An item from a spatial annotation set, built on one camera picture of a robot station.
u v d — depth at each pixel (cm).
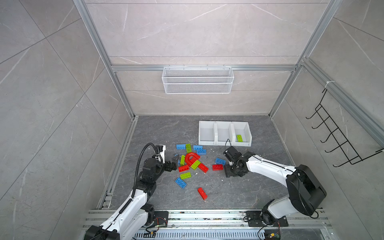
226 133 107
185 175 88
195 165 91
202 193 80
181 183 84
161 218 73
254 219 73
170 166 73
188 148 100
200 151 96
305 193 44
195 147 98
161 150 70
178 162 90
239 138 104
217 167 90
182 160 92
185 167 90
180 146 98
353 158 58
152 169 64
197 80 101
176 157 77
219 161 92
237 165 63
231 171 78
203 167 90
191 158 95
